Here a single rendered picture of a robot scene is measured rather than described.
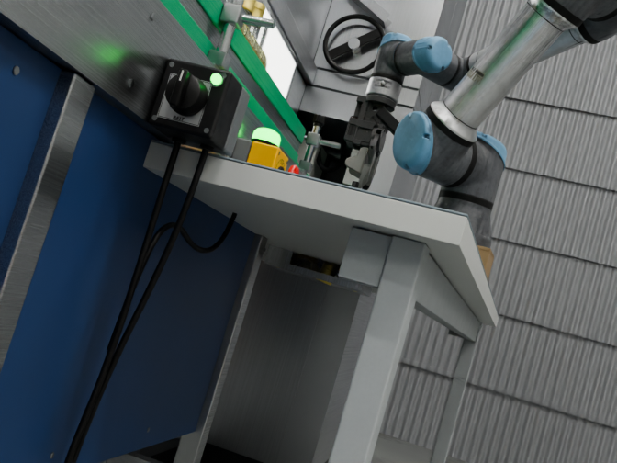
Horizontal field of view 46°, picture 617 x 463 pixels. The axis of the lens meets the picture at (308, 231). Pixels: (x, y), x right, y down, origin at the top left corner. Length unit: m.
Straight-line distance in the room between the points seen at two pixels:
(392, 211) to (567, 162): 4.02
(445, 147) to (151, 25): 0.78
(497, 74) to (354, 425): 0.80
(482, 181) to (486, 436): 3.21
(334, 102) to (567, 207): 2.51
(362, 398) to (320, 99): 1.78
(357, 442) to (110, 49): 0.48
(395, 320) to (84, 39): 0.43
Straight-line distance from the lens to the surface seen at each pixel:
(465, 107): 1.44
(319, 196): 0.82
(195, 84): 0.82
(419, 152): 1.43
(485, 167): 1.55
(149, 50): 0.82
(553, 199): 4.73
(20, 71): 0.68
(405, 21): 2.57
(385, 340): 0.82
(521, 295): 4.63
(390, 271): 0.82
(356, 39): 2.51
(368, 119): 1.67
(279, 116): 1.37
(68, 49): 0.70
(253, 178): 0.84
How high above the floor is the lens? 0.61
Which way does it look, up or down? 6 degrees up
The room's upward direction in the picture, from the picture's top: 17 degrees clockwise
